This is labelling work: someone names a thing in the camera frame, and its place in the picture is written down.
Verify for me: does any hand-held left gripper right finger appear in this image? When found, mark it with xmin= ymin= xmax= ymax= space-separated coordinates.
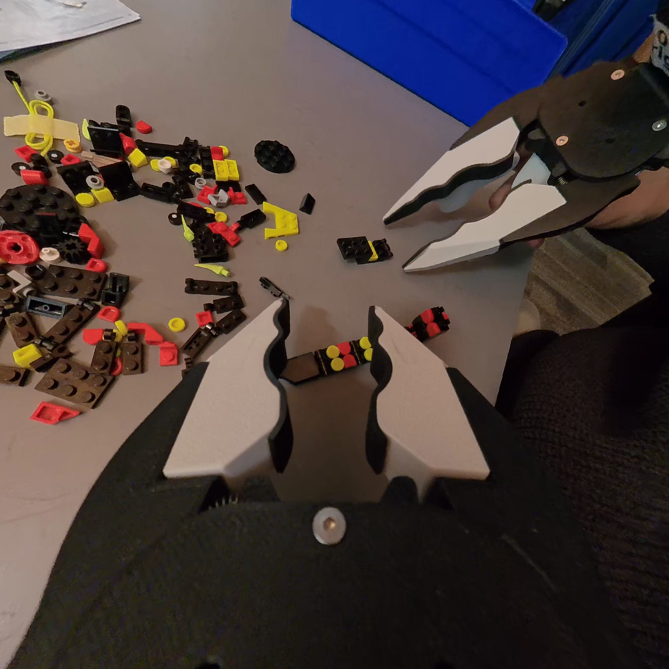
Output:
xmin=365 ymin=306 xmax=492 ymax=503

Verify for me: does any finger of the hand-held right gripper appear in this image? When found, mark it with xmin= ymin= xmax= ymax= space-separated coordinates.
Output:
xmin=383 ymin=117 xmax=523 ymax=226
xmin=402 ymin=156 xmax=568 ymax=274

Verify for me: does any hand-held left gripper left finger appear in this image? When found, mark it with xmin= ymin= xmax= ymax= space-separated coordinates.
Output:
xmin=163 ymin=299 xmax=294 ymax=494

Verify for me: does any long black red yellow lego assembly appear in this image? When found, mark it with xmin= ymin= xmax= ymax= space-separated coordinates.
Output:
xmin=279 ymin=307 xmax=451 ymax=386

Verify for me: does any short black yellow lego assembly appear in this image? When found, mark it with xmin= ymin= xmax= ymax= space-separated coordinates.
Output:
xmin=337 ymin=236 xmax=394 ymax=264

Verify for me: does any pile of lego pieces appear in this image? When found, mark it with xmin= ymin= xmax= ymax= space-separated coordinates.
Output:
xmin=0 ymin=89 xmax=301 ymax=425

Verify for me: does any person's right forearm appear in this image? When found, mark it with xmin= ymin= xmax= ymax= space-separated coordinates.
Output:
xmin=588 ymin=209 xmax=669 ymax=285

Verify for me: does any yellow wedge lego plate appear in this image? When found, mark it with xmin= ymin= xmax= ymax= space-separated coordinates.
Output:
xmin=262 ymin=201 xmax=300 ymax=240

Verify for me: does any small round black lego plate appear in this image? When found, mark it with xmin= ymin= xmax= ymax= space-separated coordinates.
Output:
xmin=254 ymin=139 xmax=297 ymax=174

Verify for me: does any person's right hand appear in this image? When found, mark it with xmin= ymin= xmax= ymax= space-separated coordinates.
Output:
xmin=489 ymin=168 xmax=669 ymax=249

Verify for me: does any large blue plastic bin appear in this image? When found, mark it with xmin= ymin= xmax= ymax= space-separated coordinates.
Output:
xmin=291 ymin=0 xmax=569 ymax=127

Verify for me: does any person's dark clothing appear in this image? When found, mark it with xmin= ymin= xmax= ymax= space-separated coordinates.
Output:
xmin=494 ymin=282 xmax=669 ymax=669

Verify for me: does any paper instruction booklet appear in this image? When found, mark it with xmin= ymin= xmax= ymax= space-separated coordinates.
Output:
xmin=0 ymin=0 xmax=141 ymax=53

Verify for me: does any yellow string with tape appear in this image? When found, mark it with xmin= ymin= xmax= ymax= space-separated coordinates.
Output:
xmin=2 ymin=69 xmax=82 ymax=148

